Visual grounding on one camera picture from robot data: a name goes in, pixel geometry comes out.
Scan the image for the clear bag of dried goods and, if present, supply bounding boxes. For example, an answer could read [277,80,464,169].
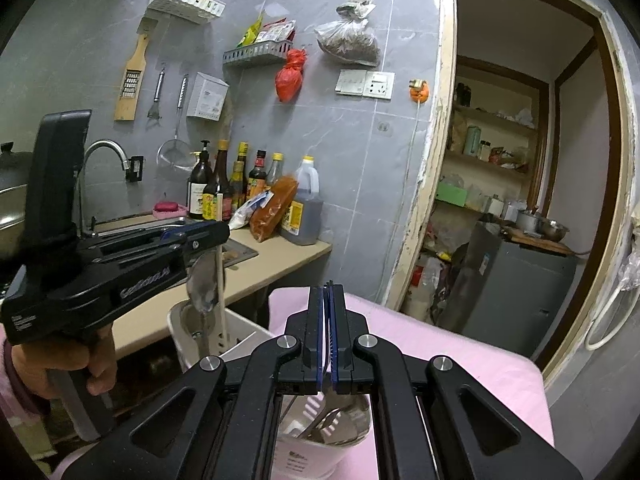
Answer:
[314,0,382,68]

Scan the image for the metal fork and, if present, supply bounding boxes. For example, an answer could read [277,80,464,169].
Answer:
[287,406,346,440]

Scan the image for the person's left hand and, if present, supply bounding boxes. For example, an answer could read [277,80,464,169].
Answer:
[10,331,119,401]

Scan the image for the grey wall shelf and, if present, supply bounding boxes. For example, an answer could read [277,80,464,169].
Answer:
[222,37,294,67]

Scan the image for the wooden shelf unit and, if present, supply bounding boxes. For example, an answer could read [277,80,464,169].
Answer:
[435,55,552,221]

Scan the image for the round metal spoon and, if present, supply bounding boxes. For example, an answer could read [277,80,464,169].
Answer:
[310,396,372,449]

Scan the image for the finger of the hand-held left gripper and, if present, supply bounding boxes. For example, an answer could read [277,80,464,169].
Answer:
[94,224,202,252]
[97,221,231,274]

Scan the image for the yellow cap sauce bottle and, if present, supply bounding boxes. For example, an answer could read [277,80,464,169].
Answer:
[230,141,250,211]

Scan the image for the steel wok with lid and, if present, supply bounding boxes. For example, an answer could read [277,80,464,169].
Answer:
[0,142,39,261]

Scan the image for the wooden board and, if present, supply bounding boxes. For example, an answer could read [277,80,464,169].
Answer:
[502,225,576,256]

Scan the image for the brown yellow label bottle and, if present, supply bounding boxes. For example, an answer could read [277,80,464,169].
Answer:
[202,140,234,221]

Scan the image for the white wall socket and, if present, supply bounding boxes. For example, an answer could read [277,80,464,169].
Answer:
[365,71,396,101]

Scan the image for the pink floral tablecloth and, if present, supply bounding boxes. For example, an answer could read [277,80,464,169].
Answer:
[50,287,557,480]

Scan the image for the clear plastic jug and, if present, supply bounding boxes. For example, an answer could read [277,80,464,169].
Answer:
[400,255,441,322]

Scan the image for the person's left forearm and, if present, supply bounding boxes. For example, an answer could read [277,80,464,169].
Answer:
[0,340,49,426]

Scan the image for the pink soap dish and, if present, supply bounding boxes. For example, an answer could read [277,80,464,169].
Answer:
[152,201,189,220]

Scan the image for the red seasoning packets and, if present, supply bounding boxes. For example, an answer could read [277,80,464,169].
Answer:
[260,19,297,43]

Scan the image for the steel bowl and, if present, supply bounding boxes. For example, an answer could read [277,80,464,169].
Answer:
[537,217,570,242]

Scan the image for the steel pot with lid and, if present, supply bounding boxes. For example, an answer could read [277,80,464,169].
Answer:
[515,207,544,234]

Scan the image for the beige kitchen counter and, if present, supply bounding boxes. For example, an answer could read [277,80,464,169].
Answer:
[90,220,334,361]

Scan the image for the grey washing machine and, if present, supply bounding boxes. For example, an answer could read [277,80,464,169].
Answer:
[440,222,584,359]

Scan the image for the green box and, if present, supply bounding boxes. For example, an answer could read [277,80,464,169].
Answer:
[435,181,469,209]

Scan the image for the white plastic utensil holder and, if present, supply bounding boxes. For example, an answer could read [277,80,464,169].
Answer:
[167,302,374,480]

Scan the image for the dark pump bottle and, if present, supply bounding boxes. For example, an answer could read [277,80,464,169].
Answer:
[187,140,217,220]

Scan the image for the red plastic bag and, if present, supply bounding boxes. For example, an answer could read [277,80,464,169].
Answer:
[275,49,307,104]

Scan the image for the large dark liquid jug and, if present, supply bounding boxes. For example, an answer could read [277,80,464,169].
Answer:
[280,156,321,246]

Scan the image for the white wall basket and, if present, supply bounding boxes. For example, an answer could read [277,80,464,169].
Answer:
[146,0,226,26]

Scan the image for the wooden grater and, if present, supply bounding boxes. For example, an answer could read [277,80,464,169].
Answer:
[114,32,151,122]

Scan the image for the clear yellow cap bottle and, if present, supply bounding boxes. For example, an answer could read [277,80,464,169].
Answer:
[266,152,285,191]

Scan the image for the clear plastic bag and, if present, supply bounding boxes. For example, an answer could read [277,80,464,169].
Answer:
[617,230,640,291]

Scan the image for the white blue packet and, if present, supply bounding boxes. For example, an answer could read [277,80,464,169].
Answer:
[227,191,274,231]

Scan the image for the white hose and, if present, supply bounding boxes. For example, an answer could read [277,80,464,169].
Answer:
[585,270,640,352]

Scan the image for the metal faucet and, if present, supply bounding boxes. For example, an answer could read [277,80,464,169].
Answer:
[77,140,131,241]

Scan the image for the cream door frame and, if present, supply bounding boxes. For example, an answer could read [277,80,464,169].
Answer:
[385,0,640,397]

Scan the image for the hanging metal peeler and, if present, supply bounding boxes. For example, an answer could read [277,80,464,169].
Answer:
[147,70,166,121]

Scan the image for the yellow green snack packet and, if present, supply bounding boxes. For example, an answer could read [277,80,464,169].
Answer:
[242,10,265,47]

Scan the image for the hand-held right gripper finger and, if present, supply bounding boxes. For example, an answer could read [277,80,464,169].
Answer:
[331,285,583,480]
[67,285,332,480]

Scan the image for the white power cable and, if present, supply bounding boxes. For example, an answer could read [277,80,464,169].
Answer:
[395,100,424,262]

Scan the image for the orange red packet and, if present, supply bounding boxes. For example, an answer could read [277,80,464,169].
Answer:
[249,176,300,242]

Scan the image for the metal mesh strainer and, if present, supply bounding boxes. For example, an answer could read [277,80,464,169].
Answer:
[156,74,196,171]

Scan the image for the steel sink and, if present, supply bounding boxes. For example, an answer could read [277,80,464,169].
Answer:
[95,217,259,281]

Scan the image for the white wall switch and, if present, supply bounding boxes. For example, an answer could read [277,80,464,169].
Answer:
[335,70,369,96]

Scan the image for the white wall box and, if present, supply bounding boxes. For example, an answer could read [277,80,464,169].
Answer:
[186,72,230,121]

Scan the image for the red cap sauce bottle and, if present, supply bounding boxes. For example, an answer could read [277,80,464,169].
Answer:
[247,150,269,201]

